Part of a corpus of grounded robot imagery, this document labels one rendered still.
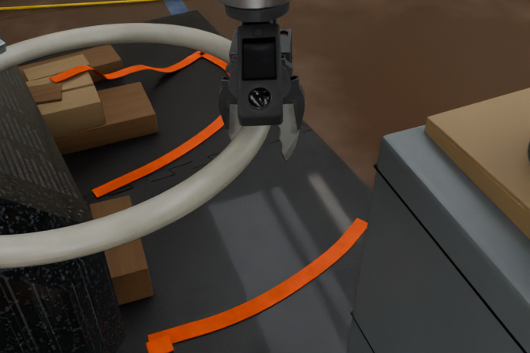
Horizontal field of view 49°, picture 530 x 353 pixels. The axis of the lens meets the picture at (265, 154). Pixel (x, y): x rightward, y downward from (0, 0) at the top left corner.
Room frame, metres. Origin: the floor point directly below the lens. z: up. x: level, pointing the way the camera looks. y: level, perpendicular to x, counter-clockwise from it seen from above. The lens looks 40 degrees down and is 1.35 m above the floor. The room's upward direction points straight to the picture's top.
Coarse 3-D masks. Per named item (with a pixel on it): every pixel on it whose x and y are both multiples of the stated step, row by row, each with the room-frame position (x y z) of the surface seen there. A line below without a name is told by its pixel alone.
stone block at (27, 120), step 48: (0, 96) 0.99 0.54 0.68; (0, 144) 0.81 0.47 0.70; (48, 144) 0.90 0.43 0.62; (0, 192) 0.66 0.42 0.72; (48, 192) 0.73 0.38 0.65; (0, 288) 0.56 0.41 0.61; (48, 288) 0.59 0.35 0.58; (96, 288) 0.66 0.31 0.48; (0, 336) 0.55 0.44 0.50; (48, 336) 0.57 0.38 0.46; (96, 336) 0.62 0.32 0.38
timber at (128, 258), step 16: (96, 208) 1.21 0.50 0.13; (112, 208) 1.21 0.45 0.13; (112, 256) 1.03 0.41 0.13; (128, 256) 1.03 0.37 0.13; (144, 256) 1.03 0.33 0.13; (112, 272) 0.97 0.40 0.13; (128, 272) 0.97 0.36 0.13; (144, 272) 0.98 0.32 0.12; (128, 288) 0.96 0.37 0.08; (144, 288) 0.98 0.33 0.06
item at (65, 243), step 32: (64, 32) 0.79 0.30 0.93; (96, 32) 0.80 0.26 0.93; (128, 32) 0.79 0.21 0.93; (160, 32) 0.78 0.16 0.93; (192, 32) 0.76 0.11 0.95; (0, 64) 0.73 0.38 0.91; (256, 128) 0.50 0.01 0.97; (224, 160) 0.45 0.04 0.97; (192, 192) 0.40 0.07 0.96; (96, 224) 0.36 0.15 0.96; (128, 224) 0.36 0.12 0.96; (160, 224) 0.37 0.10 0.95; (0, 256) 0.34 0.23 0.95; (32, 256) 0.34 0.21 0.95; (64, 256) 0.34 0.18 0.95
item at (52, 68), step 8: (80, 56) 2.14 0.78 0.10; (48, 64) 2.08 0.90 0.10; (56, 64) 2.08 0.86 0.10; (64, 64) 2.08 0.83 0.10; (72, 64) 2.08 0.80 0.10; (80, 64) 2.08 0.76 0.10; (88, 64) 2.08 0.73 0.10; (24, 72) 2.01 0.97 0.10; (32, 72) 2.01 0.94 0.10; (40, 72) 2.01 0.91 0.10; (48, 72) 2.01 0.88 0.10; (56, 72) 2.01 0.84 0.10
